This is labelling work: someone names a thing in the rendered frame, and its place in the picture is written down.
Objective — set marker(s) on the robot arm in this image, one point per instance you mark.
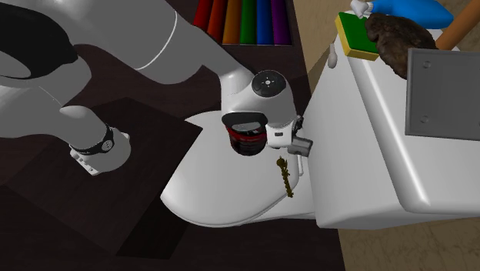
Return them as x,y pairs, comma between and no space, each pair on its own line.
123,33

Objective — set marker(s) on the blue spray bottle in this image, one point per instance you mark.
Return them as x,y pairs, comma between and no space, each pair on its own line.
408,11

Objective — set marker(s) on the white toilet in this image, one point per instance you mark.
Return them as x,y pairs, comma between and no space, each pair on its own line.
225,180

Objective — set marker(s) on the orange wooden stick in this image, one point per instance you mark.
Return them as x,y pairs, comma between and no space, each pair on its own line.
459,28

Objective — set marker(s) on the green and yellow sponge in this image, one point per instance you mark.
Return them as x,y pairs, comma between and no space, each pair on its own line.
354,32

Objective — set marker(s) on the grey flat panel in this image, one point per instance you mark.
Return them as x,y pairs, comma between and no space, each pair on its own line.
442,94

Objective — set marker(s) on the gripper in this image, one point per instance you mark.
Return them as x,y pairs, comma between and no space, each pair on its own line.
245,144

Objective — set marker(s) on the brown furry lump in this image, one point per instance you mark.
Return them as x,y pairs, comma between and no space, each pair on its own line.
397,37

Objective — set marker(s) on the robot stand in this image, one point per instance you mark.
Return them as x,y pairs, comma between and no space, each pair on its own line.
123,180

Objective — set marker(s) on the gold ornate stick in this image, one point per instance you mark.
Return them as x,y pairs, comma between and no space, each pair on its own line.
285,179

